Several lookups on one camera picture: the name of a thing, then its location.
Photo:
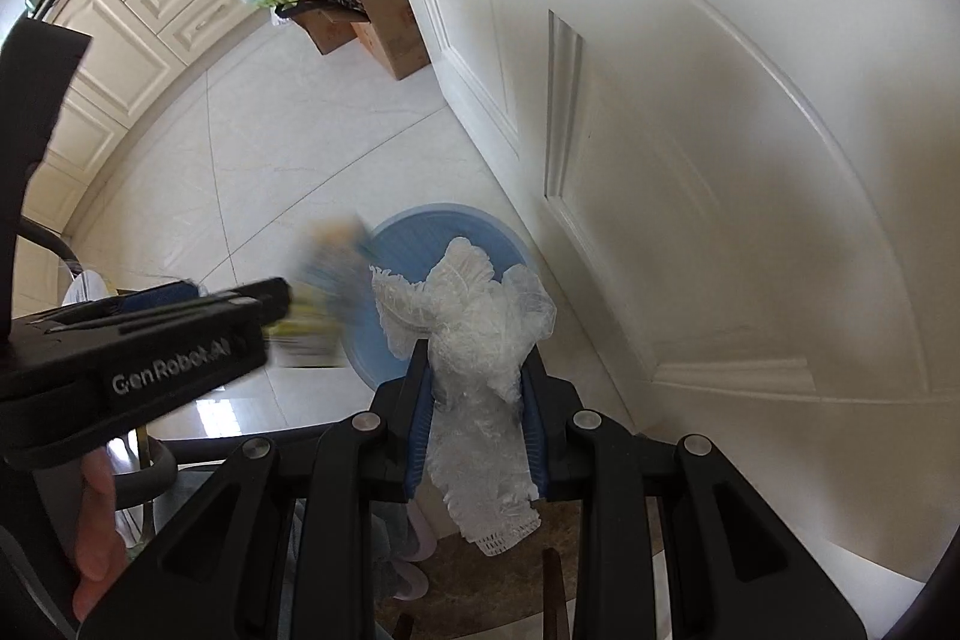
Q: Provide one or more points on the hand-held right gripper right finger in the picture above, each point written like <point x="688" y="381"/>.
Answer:
<point x="534" y="430"/>

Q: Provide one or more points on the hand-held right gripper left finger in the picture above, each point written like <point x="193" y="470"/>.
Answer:
<point x="418" y="415"/>

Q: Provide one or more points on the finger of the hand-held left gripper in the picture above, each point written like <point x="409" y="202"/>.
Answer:
<point x="255" y="302"/>
<point x="161" y="296"/>

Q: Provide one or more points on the yellow blue snack wrapper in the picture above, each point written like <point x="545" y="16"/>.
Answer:
<point x="322" y="280"/>

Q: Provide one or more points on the white foam net wrap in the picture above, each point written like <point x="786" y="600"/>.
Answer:
<point x="472" y="325"/>

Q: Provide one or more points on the blue plastic bin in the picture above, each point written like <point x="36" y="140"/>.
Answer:
<point x="405" y="235"/>

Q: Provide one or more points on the person's left hand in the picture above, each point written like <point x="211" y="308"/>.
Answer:
<point x="97" y="527"/>

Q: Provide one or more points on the pale pink slipper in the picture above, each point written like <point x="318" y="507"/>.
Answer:
<point x="416" y="542"/>

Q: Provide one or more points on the brown cardboard box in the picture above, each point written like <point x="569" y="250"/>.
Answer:
<point x="390" y="25"/>
<point x="326" y="33"/>

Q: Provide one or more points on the white panel door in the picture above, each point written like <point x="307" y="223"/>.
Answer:
<point x="750" y="160"/>

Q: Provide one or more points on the grey curved chair frame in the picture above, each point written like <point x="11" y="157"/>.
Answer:
<point x="161" y="471"/>

